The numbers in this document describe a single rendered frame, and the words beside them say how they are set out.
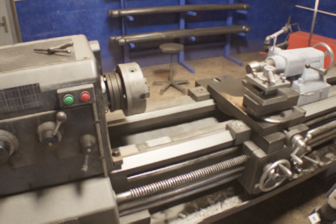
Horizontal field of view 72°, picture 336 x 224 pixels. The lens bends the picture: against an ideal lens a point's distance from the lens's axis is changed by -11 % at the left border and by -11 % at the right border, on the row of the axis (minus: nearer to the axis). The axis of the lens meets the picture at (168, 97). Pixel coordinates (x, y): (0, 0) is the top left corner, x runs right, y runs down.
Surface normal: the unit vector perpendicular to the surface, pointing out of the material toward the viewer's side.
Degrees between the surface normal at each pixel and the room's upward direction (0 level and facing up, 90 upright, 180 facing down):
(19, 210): 32
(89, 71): 45
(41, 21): 90
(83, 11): 90
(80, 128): 90
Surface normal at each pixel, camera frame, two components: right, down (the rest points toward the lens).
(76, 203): 0.20, -0.52
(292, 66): 0.38, 0.36
